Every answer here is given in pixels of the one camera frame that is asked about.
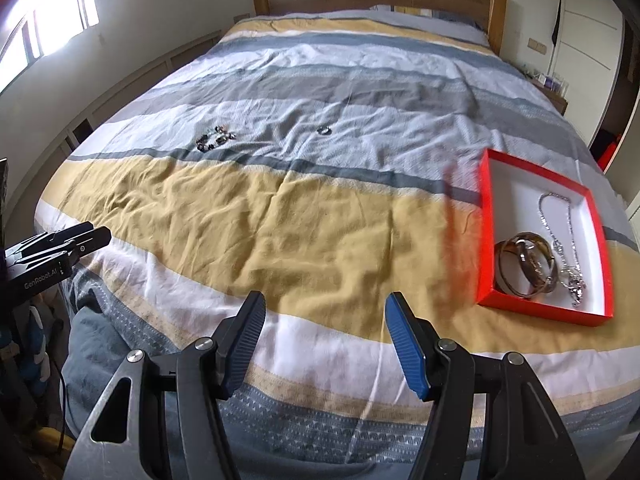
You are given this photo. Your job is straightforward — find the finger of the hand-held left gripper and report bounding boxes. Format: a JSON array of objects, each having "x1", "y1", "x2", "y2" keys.
[
  {"x1": 22, "y1": 226, "x2": 112, "y2": 267},
  {"x1": 4, "y1": 222, "x2": 96, "y2": 261}
]

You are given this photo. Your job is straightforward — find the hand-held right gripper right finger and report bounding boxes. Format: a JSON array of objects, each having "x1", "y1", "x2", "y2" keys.
[{"x1": 384, "y1": 291, "x2": 586, "y2": 480}]

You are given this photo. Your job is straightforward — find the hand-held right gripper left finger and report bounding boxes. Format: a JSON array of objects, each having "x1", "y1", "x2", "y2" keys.
[{"x1": 62, "y1": 290, "x2": 267, "y2": 480}]

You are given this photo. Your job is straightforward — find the reddish brown bangle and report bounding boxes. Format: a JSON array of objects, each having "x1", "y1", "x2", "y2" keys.
[{"x1": 495, "y1": 240, "x2": 543, "y2": 300}]

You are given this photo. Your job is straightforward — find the amber bangle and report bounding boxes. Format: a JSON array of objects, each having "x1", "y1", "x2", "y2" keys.
[{"x1": 507, "y1": 231, "x2": 560, "y2": 295}]

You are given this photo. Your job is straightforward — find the silver hoop charm pendant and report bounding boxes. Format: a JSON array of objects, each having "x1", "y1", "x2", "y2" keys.
[{"x1": 560, "y1": 267, "x2": 589, "y2": 309}]

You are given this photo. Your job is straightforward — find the red cardboard box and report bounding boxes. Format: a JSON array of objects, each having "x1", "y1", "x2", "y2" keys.
[{"x1": 475, "y1": 148, "x2": 615, "y2": 328}]

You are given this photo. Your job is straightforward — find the silver chain necklace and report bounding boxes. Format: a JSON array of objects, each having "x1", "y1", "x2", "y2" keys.
[{"x1": 537, "y1": 191, "x2": 583, "y2": 281}]

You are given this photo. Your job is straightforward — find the blue white cloth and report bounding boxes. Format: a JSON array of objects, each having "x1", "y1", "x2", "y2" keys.
[{"x1": 0, "y1": 300, "x2": 57, "y2": 401}]

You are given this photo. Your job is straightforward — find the bed with striped duvet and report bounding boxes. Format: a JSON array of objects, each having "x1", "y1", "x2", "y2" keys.
[{"x1": 32, "y1": 7, "x2": 640, "y2": 466}]

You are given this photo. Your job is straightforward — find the white panelled window bench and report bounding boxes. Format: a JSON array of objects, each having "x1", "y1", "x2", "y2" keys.
[{"x1": 62, "y1": 30, "x2": 223, "y2": 161}]

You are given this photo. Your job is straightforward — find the bright window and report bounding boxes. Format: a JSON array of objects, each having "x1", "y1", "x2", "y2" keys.
[{"x1": 0, "y1": 0, "x2": 108, "y2": 96}]

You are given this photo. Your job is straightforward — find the red bag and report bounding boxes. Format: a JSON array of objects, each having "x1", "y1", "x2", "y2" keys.
[{"x1": 597, "y1": 132, "x2": 624, "y2": 171}]

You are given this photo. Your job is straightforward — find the wooden nightstand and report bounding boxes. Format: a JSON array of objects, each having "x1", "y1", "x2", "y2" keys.
[{"x1": 530, "y1": 72, "x2": 569, "y2": 116}]

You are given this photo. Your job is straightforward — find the grey pillow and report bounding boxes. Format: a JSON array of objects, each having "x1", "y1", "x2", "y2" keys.
[{"x1": 370, "y1": 4, "x2": 489, "y2": 44}]

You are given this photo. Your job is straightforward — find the white wardrobe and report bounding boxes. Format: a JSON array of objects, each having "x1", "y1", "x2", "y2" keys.
[{"x1": 547, "y1": 0, "x2": 631, "y2": 146}]

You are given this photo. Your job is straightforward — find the black cable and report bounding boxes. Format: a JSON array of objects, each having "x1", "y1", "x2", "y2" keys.
[{"x1": 54, "y1": 360, "x2": 69, "y2": 456}]

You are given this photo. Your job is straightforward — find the dark beaded bracelet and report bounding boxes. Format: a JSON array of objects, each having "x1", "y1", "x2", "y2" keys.
[{"x1": 196, "y1": 125, "x2": 237, "y2": 154}]

